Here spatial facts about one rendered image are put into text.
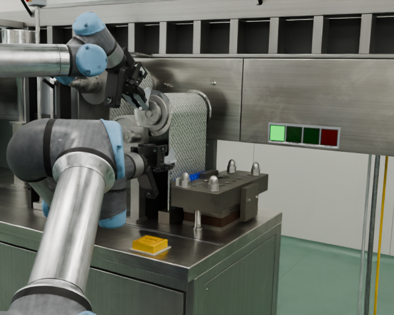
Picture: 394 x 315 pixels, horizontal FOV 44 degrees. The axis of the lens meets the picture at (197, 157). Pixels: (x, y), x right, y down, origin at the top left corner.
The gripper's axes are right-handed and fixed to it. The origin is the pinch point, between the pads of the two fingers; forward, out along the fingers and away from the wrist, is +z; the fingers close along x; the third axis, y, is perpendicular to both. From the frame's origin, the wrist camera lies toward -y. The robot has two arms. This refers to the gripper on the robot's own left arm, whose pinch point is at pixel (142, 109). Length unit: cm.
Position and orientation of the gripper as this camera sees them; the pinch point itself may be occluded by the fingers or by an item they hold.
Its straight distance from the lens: 155.9
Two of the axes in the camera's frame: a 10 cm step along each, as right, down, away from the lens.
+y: 3.4, -8.4, 4.3
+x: -8.6, -1.0, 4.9
